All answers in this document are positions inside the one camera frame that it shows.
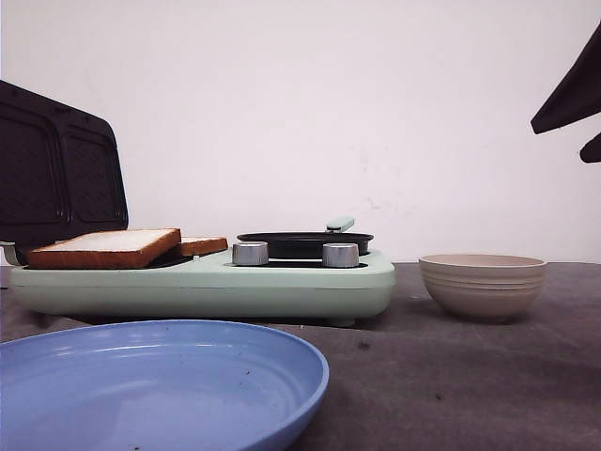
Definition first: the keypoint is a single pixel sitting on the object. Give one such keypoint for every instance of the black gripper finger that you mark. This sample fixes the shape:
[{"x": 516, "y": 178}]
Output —
[
  {"x": 591, "y": 151},
  {"x": 577, "y": 96}
]

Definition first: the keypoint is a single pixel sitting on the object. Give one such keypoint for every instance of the beige ribbed bowl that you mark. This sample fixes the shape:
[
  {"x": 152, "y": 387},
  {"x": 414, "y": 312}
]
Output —
[{"x": 483, "y": 287}]

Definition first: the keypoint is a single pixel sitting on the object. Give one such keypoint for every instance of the white bread slice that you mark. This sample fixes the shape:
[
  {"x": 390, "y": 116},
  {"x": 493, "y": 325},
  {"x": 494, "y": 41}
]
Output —
[
  {"x": 200, "y": 246},
  {"x": 120, "y": 249}
]

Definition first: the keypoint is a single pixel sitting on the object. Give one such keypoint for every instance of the breakfast maker hinged lid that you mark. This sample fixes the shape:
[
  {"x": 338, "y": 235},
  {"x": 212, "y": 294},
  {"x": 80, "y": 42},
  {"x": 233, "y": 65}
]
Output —
[{"x": 60, "y": 173}]

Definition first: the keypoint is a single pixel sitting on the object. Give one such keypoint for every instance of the mint green breakfast maker base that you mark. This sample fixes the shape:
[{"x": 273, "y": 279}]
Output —
[{"x": 212, "y": 287}]

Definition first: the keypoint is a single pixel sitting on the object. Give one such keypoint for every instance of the silver right control knob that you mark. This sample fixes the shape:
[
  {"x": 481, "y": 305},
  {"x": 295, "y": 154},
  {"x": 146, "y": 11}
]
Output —
[{"x": 340, "y": 255}]

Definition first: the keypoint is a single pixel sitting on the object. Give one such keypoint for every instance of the silver control knob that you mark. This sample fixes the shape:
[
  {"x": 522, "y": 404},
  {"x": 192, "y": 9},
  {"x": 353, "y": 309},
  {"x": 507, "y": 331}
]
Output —
[
  {"x": 340, "y": 255},
  {"x": 250, "y": 253}
]

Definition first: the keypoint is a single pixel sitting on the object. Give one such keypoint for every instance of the grey felt table mat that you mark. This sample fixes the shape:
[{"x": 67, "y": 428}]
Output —
[{"x": 414, "y": 378}]

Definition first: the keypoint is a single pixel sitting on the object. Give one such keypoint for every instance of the silver left control knob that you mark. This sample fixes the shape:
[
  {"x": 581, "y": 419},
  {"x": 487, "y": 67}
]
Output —
[{"x": 250, "y": 253}]

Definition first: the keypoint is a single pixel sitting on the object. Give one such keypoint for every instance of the blue plastic plate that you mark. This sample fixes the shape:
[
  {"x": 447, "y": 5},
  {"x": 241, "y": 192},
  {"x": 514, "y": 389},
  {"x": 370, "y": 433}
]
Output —
[{"x": 160, "y": 385}]

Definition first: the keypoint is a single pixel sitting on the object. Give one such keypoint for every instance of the black frying pan green handle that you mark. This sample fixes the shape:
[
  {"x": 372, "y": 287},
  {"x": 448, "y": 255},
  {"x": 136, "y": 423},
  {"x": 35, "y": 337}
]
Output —
[{"x": 308, "y": 244}]

